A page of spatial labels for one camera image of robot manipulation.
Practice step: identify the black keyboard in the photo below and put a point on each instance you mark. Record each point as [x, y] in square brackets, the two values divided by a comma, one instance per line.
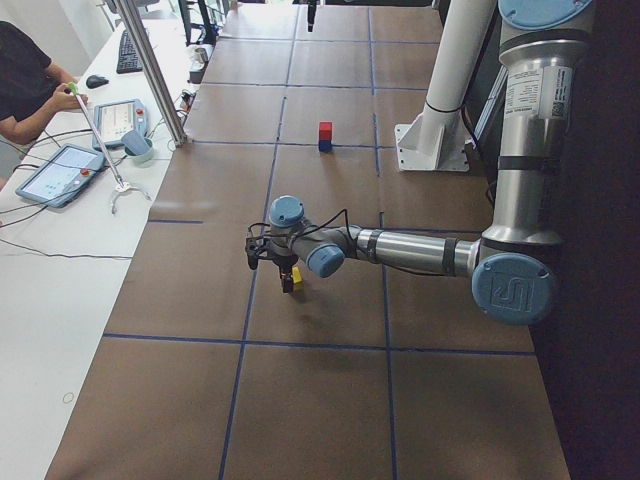
[128, 59]

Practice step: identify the teach pendant tablet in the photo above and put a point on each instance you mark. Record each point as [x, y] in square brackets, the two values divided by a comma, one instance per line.
[115, 119]
[62, 177]

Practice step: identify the blue wooden cube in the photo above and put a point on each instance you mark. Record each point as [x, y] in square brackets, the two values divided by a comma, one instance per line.
[324, 146]

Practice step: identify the red wooden cube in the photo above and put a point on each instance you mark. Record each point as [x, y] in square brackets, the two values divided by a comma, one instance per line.
[325, 131]

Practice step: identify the near teach pendant tablet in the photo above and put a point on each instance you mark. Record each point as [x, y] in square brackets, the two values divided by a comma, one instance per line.
[62, 177]

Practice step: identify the yellow wooden cube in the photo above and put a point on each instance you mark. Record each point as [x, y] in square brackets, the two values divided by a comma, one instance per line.
[297, 279]

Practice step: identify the black computer mouse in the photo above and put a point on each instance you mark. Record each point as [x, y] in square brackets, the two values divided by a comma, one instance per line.
[96, 81]

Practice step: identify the reacher grabber stick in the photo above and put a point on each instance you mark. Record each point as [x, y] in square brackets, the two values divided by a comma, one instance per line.
[100, 140]

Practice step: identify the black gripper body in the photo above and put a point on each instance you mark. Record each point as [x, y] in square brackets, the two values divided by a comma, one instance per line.
[284, 264]

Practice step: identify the far teach pendant tablet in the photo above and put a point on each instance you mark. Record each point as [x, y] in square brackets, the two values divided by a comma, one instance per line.
[115, 119]

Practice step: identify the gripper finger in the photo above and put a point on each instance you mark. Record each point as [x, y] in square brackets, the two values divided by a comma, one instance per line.
[287, 281]
[311, 14]

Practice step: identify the silver metal cup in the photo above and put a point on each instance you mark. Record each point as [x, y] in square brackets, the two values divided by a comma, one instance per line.
[201, 55]

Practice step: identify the aluminium frame post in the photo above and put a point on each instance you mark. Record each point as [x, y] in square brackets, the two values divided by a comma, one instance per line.
[128, 12]

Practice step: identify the seated person black shirt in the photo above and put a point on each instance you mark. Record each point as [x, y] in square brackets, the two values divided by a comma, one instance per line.
[33, 87]

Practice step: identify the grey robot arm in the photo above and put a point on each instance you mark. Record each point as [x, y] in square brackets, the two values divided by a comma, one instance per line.
[512, 58]

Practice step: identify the white camera mast base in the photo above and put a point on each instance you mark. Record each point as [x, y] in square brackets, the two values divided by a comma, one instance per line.
[435, 140]

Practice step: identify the white side desk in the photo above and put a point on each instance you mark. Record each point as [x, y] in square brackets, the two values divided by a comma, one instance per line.
[61, 272]

